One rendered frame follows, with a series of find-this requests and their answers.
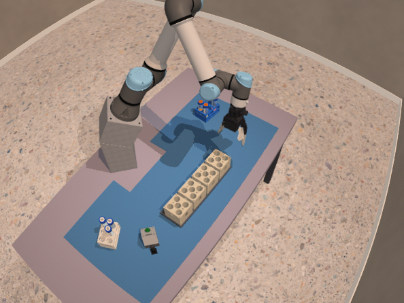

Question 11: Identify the light blue bench mat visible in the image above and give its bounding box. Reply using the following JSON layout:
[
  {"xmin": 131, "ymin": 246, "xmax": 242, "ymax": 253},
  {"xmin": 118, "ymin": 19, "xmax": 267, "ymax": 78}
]
[{"xmin": 64, "ymin": 93, "xmax": 278, "ymax": 303}]

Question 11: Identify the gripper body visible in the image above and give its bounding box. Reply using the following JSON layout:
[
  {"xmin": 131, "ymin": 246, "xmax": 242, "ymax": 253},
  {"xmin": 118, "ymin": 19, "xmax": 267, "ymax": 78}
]
[{"xmin": 222, "ymin": 104, "xmax": 246, "ymax": 132}]

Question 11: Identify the beige sloped desk with green button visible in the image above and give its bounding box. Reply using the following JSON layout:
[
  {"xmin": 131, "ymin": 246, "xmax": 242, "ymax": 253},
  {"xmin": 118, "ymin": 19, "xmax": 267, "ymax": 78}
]
[{"xmin": 140, "ymin": 227, "xmax": 160, "ymax": 253}]

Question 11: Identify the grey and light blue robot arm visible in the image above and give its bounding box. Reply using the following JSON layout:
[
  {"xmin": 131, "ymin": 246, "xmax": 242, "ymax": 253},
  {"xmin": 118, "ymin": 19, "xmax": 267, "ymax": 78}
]
[{"xmin": 110, "ymin": 0, "xmax": 253, "ymax": 122}]

